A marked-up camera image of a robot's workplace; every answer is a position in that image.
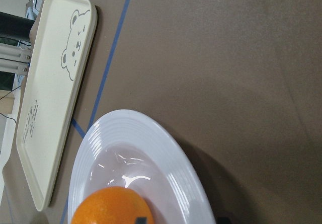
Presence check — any cream bear tray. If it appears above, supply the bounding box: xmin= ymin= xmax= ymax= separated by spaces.
xmin=16 ymin=0 xmax=97 ymax=211

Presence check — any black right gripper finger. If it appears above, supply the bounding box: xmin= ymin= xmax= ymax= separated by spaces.
xmin=135 ymin=217 xmax=147 ymax=224

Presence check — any orange fruit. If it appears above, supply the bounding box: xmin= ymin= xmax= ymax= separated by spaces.
xmin=71 ymin=186 xmax=155 ymax=223

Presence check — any black water bottle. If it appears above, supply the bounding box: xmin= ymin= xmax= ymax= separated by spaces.
xmin=1 ymin=12 xmax=35 ymax=42

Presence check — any white ceramic plate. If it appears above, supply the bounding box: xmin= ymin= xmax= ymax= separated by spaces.
xmin=68 ymin=110 xmax=215 ymax=223

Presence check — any aluminium frame post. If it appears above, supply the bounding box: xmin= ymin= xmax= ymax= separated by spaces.
xmin=1 ymin=43 xmax=32 ymax=76

